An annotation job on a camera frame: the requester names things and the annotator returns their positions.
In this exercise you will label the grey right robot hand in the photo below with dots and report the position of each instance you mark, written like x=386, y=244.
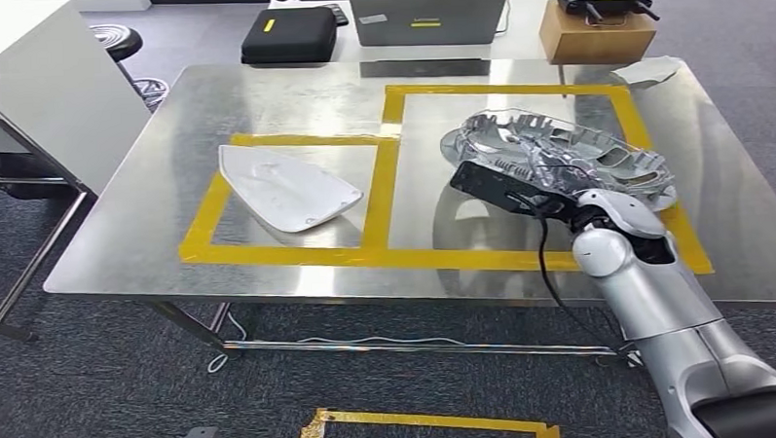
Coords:
x=577, y=184

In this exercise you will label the silver plastic wheel cover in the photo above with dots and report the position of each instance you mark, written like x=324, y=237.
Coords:
x=553, y=141

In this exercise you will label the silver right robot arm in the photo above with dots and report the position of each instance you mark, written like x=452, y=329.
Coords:
x=655, y=298

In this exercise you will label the white plastic body part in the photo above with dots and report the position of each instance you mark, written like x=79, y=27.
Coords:
x=283, y=189

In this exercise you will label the stainless steel workbench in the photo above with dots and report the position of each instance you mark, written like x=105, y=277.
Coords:
x=280, y=99

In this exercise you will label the crumpled clear film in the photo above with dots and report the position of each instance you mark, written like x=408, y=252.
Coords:
x=647, y=72

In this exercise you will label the wooden box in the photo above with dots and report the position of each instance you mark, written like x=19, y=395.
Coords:
x=595, y=42

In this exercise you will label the black router with antennas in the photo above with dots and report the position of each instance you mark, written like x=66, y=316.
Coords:
x=603, y=0

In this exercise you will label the grey laptop computer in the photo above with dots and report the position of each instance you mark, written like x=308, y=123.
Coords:
x=426, y=16

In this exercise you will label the yellow floor tape square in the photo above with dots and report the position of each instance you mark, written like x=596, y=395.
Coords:
x=434, y=422

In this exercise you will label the small black device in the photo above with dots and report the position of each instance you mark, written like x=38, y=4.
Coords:
x=337, y=14

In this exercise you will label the black zip case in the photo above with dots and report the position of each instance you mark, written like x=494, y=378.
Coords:
x=288, y=37

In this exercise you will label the black round stool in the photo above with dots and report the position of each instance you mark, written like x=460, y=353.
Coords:
x=117, y=43

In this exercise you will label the white desk with metal legs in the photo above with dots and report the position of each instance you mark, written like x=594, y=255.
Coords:
x=54, y=93

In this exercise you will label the black right camera bracket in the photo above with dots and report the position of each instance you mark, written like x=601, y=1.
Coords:
x=555, y=208

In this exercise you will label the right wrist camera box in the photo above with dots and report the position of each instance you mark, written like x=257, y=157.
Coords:
x=490, y=185

